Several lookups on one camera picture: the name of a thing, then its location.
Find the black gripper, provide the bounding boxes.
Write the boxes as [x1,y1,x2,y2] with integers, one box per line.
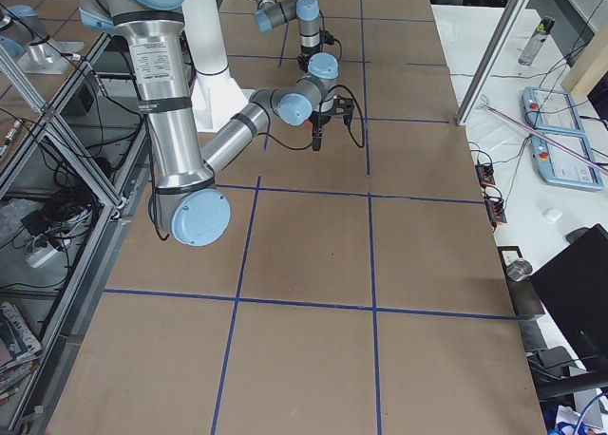
[297,51,316,69]
[312,100,334,151]

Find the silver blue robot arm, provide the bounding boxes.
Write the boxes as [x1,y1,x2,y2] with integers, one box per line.
[254,0,322,72]
[79,0,338,246]

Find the upper blue teach pendant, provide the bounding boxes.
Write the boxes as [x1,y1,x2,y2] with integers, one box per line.
[522,86,585,135]

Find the blue teach pendant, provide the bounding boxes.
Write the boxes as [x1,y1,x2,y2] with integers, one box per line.
[531,133,604,191]
[522,86,585,135]

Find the lower blue teach pendant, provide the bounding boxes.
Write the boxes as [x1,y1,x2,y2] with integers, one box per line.
[531,133,604,191]

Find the metal cup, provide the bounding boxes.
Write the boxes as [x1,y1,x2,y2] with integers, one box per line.
[505,258,533,282]

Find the black monitor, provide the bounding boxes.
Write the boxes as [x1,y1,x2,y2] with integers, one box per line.
[531,224,607,371]

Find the stack of books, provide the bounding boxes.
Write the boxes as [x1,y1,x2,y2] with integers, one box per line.
[1,301,42,405]

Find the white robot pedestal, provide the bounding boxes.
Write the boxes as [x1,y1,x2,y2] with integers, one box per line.
[182,0,248,133]

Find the aluminium frame post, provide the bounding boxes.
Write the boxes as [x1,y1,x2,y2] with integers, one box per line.
[455,0,529,126]

